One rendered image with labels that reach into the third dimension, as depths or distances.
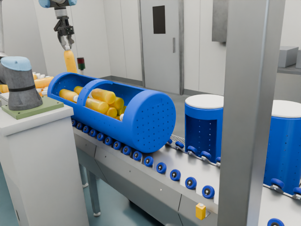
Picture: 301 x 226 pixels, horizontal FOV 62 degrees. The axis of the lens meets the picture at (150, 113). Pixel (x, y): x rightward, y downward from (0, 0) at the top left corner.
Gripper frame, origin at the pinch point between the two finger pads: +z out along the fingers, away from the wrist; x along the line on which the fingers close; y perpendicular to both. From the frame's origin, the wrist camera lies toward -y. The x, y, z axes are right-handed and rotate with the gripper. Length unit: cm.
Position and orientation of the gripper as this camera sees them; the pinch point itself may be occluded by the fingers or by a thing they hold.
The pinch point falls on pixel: (66, 47)
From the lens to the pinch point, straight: 188.5
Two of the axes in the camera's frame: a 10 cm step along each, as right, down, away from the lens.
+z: 0.9, 9.1, 4.1
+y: 7.6, 2.1, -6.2
